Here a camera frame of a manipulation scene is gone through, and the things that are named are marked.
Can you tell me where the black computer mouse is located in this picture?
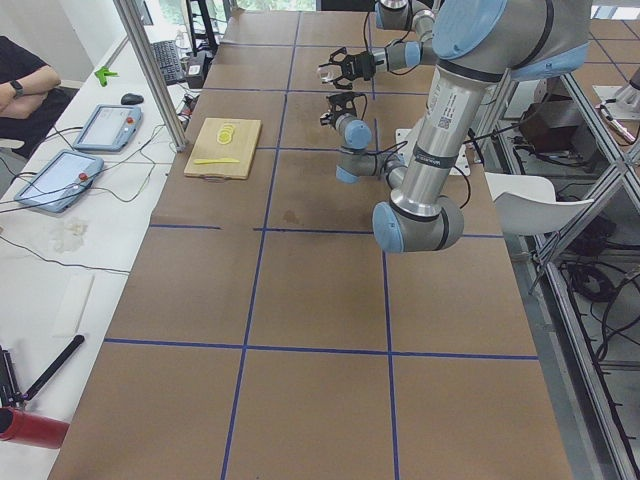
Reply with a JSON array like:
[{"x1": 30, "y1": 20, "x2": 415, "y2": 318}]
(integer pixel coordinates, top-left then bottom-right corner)
[{"x1": 120, "y1": 93, "x2": 144, "y2": 106}]

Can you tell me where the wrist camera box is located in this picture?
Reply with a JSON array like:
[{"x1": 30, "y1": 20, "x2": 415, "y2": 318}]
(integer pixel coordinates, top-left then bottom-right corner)
[{"x1": 326, "y1": 91, "x2": 368, "y2": 117}]

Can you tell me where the black keyboard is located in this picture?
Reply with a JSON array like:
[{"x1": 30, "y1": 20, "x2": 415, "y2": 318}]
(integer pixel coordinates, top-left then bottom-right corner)
[{"x1": 151, "y1": 40, "x2": 185, "y2": 85}]

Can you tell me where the aluminium frame post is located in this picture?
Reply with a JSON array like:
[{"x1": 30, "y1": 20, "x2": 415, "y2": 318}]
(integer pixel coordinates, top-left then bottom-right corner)
[{"x1": 113, "y1": 0, "x2": 187, "y2": 152}]

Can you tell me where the green plastic clamp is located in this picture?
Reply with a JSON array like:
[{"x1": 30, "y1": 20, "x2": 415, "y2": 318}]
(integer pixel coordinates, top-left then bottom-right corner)
[{"x1": 94, "y1": 66, "x2": 118, "y2": 87}]

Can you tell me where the yellow plastic knife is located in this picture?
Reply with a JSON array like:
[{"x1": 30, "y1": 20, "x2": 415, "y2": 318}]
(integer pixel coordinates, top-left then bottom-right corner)
[{"x1": 193, "y1": 157, "x2": 240, "y2": 165}]

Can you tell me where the teach pendant tablet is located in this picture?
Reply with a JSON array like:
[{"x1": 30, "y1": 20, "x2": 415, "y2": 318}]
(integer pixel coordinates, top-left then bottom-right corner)
[
  {"x1": 14, "y1": 150, "x2": 104, "y2": 213},
  {"x1": 73, "y1": 104, "x2": 142, "y2": 152}
]

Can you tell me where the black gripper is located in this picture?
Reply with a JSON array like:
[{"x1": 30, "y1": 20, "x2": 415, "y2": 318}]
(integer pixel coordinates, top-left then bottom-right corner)
[
  {"x1": 318, "y1": 47, "x2": 375, "y2": 89},
  {"x1": 320, "y1": 111, "x2": 345, "y2": 129}
]

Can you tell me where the red cylinder bottle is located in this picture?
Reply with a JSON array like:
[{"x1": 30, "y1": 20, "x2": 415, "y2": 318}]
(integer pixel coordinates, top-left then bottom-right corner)
[{"x1": 1, "y1": 407, "x2": 69, "y2": 449}]

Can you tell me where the bamboo cutting board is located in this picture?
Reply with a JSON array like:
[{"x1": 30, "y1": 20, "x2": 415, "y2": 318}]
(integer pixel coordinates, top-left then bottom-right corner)
[{"x1": 184, "y1": 118, "x2": 262, "y2": 180}]

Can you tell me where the clear glass cup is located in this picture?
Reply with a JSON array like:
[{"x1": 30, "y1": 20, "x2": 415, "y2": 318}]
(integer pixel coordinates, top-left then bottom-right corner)
[{"x1": 317, "y1": 66, "x2": 335, "y2": 84}]

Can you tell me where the seated person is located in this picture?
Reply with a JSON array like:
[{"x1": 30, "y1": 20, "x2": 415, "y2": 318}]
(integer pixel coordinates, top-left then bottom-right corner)
[{"x1": 1, "y1": 36, "x2": 70, "y2": 159}]

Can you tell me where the lemon slice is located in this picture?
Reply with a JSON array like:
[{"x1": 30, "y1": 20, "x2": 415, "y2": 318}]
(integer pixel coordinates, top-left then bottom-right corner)
[{"x1": 216, "y1": 123, "x2": 236, "y2": 145}]

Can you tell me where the far teach pendant tablet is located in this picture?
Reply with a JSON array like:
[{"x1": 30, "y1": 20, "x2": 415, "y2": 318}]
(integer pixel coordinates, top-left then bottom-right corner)
[{"x1": 73, "y1": 104, "x2": 142, "y2": 152}]

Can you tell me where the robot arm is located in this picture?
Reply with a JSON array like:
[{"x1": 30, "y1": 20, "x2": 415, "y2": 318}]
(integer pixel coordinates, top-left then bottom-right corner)
[
  {"x1": 317, "y1": 1, "x2": 443, "y2": 90},
  {"x1": 318, "y1": 1, "x2": 591, "y2": 253}
]

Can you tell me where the black rod tool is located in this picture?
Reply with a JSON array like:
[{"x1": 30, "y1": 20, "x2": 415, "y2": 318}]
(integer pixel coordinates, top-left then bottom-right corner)
[{"x1": 22, "y1": 334, "x2": 85, "y2": 401}]

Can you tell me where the near teach pendant tablet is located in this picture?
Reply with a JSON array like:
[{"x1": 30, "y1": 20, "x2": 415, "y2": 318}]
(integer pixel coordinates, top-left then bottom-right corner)
[{"x1": 14, "y1": 150, "x2": 104, "y2": 213}]

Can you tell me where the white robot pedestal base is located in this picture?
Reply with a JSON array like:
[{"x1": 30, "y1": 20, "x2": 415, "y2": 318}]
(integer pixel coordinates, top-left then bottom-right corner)
[{"x1": 395, "y1": 128, "x2": 471, "y2": 177}]

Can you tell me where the white foam strip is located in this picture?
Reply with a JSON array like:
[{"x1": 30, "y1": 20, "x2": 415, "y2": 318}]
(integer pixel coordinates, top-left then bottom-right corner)
[{"x1": 51, "y1": 274, "x2": 95, "y2": 337}]

